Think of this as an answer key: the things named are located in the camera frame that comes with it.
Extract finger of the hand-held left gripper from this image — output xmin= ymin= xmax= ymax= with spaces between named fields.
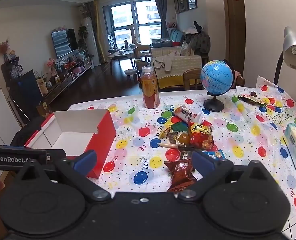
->
xmin=46 ymin=149 xmax=66 ymax=166

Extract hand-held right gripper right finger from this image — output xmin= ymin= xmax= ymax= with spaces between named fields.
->
xmin=177 ymin=150 xmax=272 ymax=203

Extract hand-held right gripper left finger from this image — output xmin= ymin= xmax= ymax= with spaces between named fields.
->
xmin=14 ymin=149 xmax=112 ymax=203

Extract blue snack packet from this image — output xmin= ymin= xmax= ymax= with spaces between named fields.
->
xmin=202 ymin=149 xmax=227 ymax=160

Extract dark candy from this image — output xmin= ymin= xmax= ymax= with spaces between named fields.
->
xmin=179 ymin=148 xmax=196 ymax=159

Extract red cardboard box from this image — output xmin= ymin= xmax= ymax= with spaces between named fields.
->
xmin=24 ymin=109 xmax=117 ymax=179

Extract red-brown snack packet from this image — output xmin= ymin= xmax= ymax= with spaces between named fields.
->
xmin=164 ymin=160 xmax=198 ymax=193

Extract clear round pastry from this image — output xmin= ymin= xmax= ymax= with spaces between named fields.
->
xmin=168 ymin=131 xmax=190 ymax=146

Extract yellow snack packet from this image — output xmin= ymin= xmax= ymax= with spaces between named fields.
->
xmin=159 ymin=126 xmax=173 ymax=139
xmin=188 ymin=122 xmax=215 ymax=150

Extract pale wooden stick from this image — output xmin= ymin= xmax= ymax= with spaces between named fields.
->
xmin=159 ymin=142 xmax=186 ymax=149

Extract green snack packet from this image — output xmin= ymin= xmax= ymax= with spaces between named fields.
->
xmin=172 ymin=121 xmax=190 ymax=133

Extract white snack packet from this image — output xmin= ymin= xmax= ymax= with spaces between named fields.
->
xmin=173 ymin=105 xmax=203 ymax=124

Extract black jacket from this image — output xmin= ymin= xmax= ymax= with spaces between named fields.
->
xmin=10 ymin=121 xmax=47 ymax=147

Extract brown paper bag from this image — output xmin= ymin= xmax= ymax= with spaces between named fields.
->
xmin=36 ymin=100 xmax=51 ymax=118

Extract balloon print tablecloth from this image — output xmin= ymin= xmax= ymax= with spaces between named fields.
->
xmin=66 ymin=75 xmax=296 ymax=240

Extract black cabinet with dispenser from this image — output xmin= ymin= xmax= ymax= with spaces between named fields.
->
xmin=1 ymin=56 xmax=44 ymax=119

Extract low television cabinet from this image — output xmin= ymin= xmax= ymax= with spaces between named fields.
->
xmin=41 ymin=55 xmax=93 ymax=103

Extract dark red snack packet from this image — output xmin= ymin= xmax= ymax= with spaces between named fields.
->
xmin=236 ymin=93 xmax=267 ymax=105

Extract wooden chair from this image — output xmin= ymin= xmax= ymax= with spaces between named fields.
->
xmin=183 ymin=68 xmax=246 ymax=90

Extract blue desk globe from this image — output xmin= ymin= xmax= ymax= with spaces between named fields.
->
xmin=200 ymin=59 xmax=236 ymax=112

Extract tea bottle with red label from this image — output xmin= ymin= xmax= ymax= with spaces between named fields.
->
xmin=141 ymin=65 xmax=160 ymax=110

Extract small round stool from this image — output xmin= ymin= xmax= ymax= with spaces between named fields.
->
xmin=125 ymin=68 xmax=138 ymax=81

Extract sofa with yellow cover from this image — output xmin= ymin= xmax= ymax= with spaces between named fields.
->
xmin=150 ymin=46 xmax=203 ymax=89

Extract beige garment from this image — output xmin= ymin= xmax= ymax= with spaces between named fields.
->
xmin=153 ymin=55 xmax=173 ymax=71

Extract wooden coffee table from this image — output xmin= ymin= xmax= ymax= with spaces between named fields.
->
xmin=107 ymin=46 xmax=136 ymax=74

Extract dried flowers in vase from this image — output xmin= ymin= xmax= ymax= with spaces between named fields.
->
xmin=0 ymin=39 xmax=11 ymax=62

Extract flat screen television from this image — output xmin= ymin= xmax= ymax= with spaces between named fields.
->
xmin=51 ymin=28 xmax=79 ymax=59

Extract white plastic bag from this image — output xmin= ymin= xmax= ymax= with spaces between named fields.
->
xmin=180 ymin=40 xmax=191 ymax=55

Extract white standing air conditioner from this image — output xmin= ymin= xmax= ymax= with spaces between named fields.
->
xmin=81 ymin=17 xmax=100 ymax=67

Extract pile of clothes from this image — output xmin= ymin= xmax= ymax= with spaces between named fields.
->
xmin=182 ymin=21 xmax=211 ymax=55

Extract potted plant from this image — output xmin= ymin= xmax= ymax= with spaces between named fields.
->
xmin=77 ymin=26 xmax=90 ymax=50

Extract yellow curtain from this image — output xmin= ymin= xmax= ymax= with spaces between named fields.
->
xmin=92 ymin=0 xmax=106 ymax=64

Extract grey desk lamp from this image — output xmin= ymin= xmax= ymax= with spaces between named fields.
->
xmin=273 ymin=26 xmax=296 ymax=85

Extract large window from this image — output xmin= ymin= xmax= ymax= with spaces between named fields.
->
xmin=102 ymin=0 xmax=163 ymax=47

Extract grey curtain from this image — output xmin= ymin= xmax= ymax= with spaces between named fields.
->
xmin=153 ymin=0 xmax=170 ymax=38

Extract wooden door frame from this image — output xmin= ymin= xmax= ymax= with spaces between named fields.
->
xmin=222 ymin=0 xmax=246 ymax=75

